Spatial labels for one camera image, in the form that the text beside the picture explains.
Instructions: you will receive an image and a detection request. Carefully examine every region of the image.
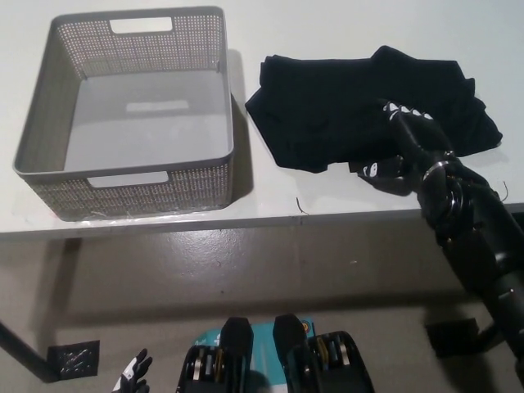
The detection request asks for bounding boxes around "grey perforated plastic basket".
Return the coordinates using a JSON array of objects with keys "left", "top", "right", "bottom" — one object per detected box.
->
[{"left": 11, "top": 5, "right": 237, "bottom": 224}]

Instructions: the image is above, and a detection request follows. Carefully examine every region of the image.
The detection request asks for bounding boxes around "robot black body block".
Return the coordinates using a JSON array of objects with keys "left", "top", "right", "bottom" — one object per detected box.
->
[
  {"left": 273, "top": 314, "right": 374, "bottom": 393},
  {"left": 175, "top": 317, "right": 255, "bottom": 393}
]

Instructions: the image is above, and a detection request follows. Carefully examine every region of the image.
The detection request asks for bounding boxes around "robot right black body block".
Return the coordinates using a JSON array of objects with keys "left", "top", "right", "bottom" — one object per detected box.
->
[{"left": 273, "top": 314, "right": 374, "bottom": 393}]

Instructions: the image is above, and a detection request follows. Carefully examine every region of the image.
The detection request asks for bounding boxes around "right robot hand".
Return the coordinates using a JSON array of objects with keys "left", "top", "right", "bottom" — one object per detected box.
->
[{"left": 355, "top": 97, "right": 458, "bottom": 198}]

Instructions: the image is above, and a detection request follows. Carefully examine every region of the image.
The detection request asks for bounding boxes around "black t-shirt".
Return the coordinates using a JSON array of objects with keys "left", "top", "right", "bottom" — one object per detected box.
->
[{"left": 244, "top": 44, "right": 505, "bottom": 176}]

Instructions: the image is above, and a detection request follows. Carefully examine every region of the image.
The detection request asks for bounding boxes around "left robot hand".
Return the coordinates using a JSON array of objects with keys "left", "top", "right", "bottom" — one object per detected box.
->
[{"left": 112, "top": 348, "right": 153, "bottom": 393}]

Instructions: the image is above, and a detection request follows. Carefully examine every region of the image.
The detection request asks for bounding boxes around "robot left black body block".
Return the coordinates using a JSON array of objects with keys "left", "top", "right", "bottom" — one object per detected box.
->
[{"left": 175, "top": 317, "right": 255, "bottom": 393}]

